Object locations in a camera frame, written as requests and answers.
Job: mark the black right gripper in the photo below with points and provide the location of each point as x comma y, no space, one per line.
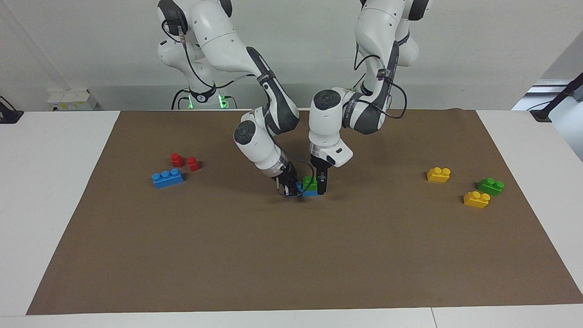
286,173

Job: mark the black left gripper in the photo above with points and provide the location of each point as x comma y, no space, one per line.
319,165

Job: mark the green two-stud toy brick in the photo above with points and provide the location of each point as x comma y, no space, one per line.
490,187
310,184

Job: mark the blue three-stud toy brick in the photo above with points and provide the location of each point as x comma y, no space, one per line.
168,179
309,193

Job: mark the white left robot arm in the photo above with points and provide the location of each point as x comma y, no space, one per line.
378,45

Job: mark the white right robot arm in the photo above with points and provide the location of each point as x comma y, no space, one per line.
227,50

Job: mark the brown table mat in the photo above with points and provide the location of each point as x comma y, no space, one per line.
291,255

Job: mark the red small toy brick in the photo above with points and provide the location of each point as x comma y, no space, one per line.
193,164
176,160

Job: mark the yellow two-stud toy brick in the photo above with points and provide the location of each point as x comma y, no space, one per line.
438,175
476,200

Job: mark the white box with yellow label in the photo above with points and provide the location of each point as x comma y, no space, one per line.
73,100

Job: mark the black clamp base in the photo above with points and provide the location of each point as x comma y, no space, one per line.
10,114

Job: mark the black camera stand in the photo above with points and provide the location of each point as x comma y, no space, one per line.
558,98

